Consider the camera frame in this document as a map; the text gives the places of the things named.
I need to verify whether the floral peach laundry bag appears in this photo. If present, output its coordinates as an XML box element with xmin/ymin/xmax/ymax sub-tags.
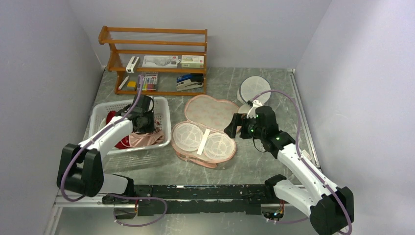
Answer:
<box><xmin>171</xmin><ymin>94</ymin><xmax>239</xmax><ymax>168</ymax></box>

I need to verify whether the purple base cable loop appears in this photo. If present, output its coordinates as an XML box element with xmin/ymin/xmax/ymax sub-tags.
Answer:
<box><xmin>112</xmin><ymin>198</ymin><xmax>167</xmax><ymax>228</ymax></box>

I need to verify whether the white plastic basket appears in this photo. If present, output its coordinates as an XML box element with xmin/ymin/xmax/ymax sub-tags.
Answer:
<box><xmin>88</xmin><ymin>96</ymin><xmax>171</xmax><ymax>155</ymax></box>

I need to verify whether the white handheld device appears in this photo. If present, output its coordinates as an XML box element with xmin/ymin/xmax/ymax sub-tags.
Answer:
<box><xmin>126</xmin><ymin>56</ymin><xmax>140</xmax><ymax>73</ymax></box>

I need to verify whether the white green box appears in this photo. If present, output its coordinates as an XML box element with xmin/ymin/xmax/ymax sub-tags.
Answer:
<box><xmin>181</xmin><ymin>55</ymin><xmax>205</xmax><ymax>69</ymax></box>

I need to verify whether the yellow sticky note block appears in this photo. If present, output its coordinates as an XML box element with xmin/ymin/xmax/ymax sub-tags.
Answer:
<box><xmin>126</xmin><ymin>81</ymin><xmax>137</xmax><ymax>91</ymax></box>

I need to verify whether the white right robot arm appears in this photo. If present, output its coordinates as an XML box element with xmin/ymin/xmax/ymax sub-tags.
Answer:
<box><xmin>224</xmin><ymin>106</ymin><xmax>354</xmax><ymax>235</ymax></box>

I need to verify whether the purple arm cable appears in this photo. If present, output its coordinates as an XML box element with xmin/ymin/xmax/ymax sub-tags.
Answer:
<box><xmin>59</xmin><ymin>75</ymin><xmax>145</xmax><ymax>202</ymax></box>
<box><xmin>250</xmin><ymin>90</ymin><xmax>353</xmax><ymax>235</ymax></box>

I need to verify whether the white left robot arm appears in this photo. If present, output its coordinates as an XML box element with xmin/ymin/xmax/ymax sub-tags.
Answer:
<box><xmin>57</xmin><ymin>94</ymin><xmax>155</xmax><ymax>204</ymax></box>

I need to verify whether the clear plastic package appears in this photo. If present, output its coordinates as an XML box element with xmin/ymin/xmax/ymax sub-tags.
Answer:
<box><xmin>142</xmin><ymin>55</ymin><xmax>181</xmax><ymax>68</ymax></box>

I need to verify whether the blue black stapler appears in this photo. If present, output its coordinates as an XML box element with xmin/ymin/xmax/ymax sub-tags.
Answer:
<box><xmin>176</xmin><ymin>73</ymin><xmax>204</xmax><ymax>91</ymax></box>

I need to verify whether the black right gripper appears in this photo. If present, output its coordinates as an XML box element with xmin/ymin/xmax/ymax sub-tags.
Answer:
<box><xmin>224</xmin><ymin>113</ymin><xmax>265</xmax><ymax>140</ymax></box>

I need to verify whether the red bra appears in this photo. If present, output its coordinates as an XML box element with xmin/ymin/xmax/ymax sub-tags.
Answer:
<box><xmin>105</xmin><ymin>111</ymin><xmax>131</xmax><ymax>149</ymax></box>

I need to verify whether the white round mesh laundry bag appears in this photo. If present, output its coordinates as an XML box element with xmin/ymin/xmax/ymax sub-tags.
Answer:
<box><xmin>236</xmin><ymin>76</ymin><xmax>271</xmax><ymax>104</ymax></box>

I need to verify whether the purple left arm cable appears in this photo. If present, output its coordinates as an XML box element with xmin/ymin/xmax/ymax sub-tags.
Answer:
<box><xmin>59</xmin><ymin>75</ymin><xmax>145</xmax><ymax>202</ymax></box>

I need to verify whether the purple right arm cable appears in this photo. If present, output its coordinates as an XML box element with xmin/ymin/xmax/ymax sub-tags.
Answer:
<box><xmin>250</xmin><ymin>90</ymin><xmax>353</xmax><ymax>235</ymax></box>

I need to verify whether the white marker pen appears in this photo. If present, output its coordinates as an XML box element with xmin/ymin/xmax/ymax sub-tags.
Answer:
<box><xmin>117</xmin><ymin>76</ymin><xmax>129</xmax><ymax>91</ymax></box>

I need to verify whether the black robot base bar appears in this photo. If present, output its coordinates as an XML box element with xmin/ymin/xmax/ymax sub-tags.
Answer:
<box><xmin>102</xmin><ymin>184</ymin><xmax>283</xmax><ymax>216</ymax></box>

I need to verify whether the orange wooden shelf rack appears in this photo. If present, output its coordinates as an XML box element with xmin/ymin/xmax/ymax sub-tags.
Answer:
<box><xmin>98</xmin><ymin>26</ymin><xmax>208</xmax><ymax>86</ymax></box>

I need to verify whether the beige round laundry bag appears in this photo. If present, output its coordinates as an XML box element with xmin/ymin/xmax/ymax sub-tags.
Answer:
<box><xmin>238</xmin><ymin>104</ymin><xmax>251</xmax><ymax>114</ymax></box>

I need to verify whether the coloured marker pen set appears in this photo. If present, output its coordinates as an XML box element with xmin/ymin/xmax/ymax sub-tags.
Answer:
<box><xmin>141</xmin><ymin>72</ymin><xmax>159</xmax><ymax>92</ymax></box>

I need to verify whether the pink satin bra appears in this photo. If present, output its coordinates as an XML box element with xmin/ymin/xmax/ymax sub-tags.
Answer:
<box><xmin>127</xmin><ymin>128</ymin><xmax>164</xmax><ymax>148</ymax></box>

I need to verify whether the small white red box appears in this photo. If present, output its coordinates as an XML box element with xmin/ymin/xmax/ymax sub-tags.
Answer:
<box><xmin>301</xmin><ymin>151</ymin><xmax>313</xmax><ymax>162</ymax></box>

